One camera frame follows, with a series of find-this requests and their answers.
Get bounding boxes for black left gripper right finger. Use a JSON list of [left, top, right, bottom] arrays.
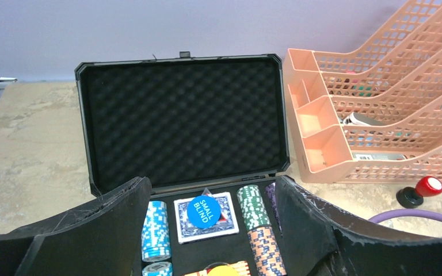
[[276, 175, 442, 275]]

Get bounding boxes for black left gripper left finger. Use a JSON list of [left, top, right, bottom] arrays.
[[0, 177, 151, 275]]

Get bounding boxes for red gold card deck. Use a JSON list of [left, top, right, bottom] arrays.
[[185, 261, 251, 276]]

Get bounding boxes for blue playing card deck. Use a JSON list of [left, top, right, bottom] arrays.
[[174, 192, 239, 244]]

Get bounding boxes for yellow round button chip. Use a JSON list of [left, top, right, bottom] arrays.
[[207, 265, 240, 276]]

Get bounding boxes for blue round button chip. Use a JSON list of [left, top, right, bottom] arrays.
[[187, 195, 221, 229]]

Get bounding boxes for black poker set case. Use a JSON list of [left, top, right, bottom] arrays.
[[75, 52, 290, 275]]

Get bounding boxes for red black stamp on table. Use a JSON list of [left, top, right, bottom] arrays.
[[396, 176, 442, 209]]

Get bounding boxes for orange plastic file tray rack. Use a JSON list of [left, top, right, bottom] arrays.
[[283, 1, 442, 183]]

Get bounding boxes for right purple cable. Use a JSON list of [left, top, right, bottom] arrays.
[[367, 208, 442, 232]]

